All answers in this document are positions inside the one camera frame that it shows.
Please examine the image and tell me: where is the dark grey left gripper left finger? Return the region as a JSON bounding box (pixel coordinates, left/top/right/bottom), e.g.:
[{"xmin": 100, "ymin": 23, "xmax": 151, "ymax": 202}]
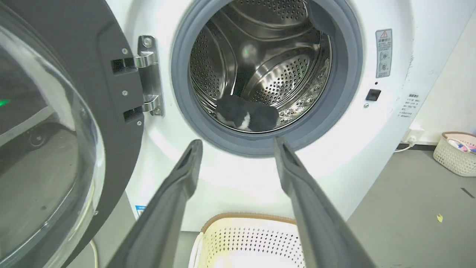
[{"xmin": 106, "ymin": 140, "xmax": 203, "ymax": 268}]

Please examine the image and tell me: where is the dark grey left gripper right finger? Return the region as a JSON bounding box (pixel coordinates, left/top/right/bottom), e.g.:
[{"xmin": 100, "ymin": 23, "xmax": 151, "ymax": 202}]
[{"xmin": 273, "ymin": 136, "xmax": 377, "ymax": 268}]

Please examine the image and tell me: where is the cream perforated laundry basket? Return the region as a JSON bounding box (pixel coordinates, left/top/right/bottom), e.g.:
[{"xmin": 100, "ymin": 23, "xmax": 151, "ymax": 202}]
[{"xmin": 188, "ymin": 213, "xmax": 306, "ymax": 268}]

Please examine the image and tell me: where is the white front-load washing machine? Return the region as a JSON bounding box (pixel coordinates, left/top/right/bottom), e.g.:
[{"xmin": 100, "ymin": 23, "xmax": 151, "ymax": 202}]
[{"xmin": 105, "ymin": 0, "xmax": 476, "ymax": 233}]

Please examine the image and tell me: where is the dark grey washing machine door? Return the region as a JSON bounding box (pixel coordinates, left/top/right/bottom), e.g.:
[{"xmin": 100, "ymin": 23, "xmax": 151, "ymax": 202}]
[{"xmin": 0, "ymin": 0, "xmax": 145, "ymax": 268}]

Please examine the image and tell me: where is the small cream perforated basket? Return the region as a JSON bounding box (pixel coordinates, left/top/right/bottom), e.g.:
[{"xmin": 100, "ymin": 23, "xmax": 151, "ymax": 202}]
[{"xmin": 433, "ymin": 131, "xmax": 476, "ymax": 177}]

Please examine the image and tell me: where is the dark garment in drum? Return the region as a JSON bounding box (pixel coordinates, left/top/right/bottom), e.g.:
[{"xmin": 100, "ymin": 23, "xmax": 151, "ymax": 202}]
[{"xmin": 216, "ymin": 95, "xmax": 279, "ymax": 132}]

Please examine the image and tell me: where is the grey rubber door gasket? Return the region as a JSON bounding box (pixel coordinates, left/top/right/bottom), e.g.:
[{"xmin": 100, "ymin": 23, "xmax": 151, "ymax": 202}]
[{"xmin": 171, "ymin": 0, "xmax": 363, "ymax": 158}]

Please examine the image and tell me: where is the chrome door hinge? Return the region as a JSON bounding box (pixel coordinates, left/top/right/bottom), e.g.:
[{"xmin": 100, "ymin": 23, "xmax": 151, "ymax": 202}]
[{"xmin": 132, "ymin": 35, "xmax": 164, "ymax": 116}]

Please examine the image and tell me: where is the small text sticker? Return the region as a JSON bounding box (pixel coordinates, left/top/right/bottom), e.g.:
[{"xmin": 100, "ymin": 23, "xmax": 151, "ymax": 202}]
[{"xmin": 401, "ymin": 94, "xmax": 421, "ymax": 118}]

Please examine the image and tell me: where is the stainless steel perforated drum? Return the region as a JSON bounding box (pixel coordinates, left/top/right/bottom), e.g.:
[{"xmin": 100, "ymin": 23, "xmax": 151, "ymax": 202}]
[{"xmin": 189, "ymin": 0, "xmax": 332, "ymax": 133}]

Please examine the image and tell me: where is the warning sticker label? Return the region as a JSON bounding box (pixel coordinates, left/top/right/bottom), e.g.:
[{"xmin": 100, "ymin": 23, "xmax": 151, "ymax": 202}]
[{"xmin": 376, "ymin": 29, "xmax": 393, "ymax": 78}]

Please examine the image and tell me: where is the white power cable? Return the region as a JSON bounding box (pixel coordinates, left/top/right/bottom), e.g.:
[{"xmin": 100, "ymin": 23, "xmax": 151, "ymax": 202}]
[{"xmin": 394, "ymin": 138, "xmax": 416, "ymax": 153}]

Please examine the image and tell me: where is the white wall power socket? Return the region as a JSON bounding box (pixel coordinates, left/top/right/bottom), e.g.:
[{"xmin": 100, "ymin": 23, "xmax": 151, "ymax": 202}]
[{"xmin": 407, "ymin": 128, "xmax": 425, "ymax": 144}]

